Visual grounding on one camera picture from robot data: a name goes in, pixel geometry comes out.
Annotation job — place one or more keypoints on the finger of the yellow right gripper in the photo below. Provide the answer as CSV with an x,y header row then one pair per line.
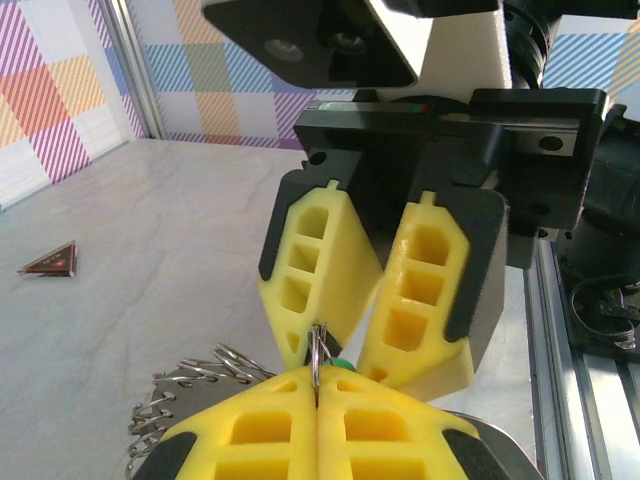
x,y
450,300
340,260

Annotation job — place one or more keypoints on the green plastic key tag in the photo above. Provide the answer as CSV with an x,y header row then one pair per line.
x,y
340,364

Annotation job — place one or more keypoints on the red and black triangle piece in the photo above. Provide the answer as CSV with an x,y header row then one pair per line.
x,y
52,262

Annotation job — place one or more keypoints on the aluminium corner post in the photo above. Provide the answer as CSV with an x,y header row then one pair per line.
x,y
137,70

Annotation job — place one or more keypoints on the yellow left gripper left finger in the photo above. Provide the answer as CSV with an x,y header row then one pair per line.
x,y
240,440

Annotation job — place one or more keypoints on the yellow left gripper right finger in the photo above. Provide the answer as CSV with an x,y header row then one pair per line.
x,y
390,440

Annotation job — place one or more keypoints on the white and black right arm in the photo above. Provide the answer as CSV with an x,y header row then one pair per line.
x,y
612,175

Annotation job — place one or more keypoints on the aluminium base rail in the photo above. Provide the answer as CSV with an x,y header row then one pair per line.
x,y
600,400

